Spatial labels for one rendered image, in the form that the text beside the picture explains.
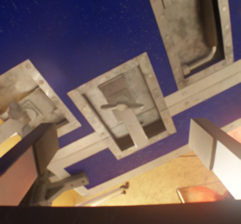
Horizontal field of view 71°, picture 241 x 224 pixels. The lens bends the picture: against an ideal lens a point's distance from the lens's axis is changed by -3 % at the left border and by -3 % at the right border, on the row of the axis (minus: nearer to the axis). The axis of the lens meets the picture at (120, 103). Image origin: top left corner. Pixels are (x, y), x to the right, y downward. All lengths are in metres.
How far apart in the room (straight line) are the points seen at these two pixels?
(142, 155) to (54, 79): 0.23
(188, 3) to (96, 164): 0.31
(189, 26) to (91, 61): 0.15
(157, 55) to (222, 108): 0.18
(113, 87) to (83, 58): 0.06
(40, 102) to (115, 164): 0.19
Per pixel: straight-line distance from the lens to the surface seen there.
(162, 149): 0.37
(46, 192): 0.40
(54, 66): 0.25
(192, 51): 0.30
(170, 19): 0.27
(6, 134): 0.29
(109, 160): 0.36
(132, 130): 0.28
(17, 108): 0.26
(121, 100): 0.26
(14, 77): 0.27
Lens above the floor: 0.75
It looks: 5 degrees up
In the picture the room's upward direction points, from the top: 117 degrees counter-clockwise
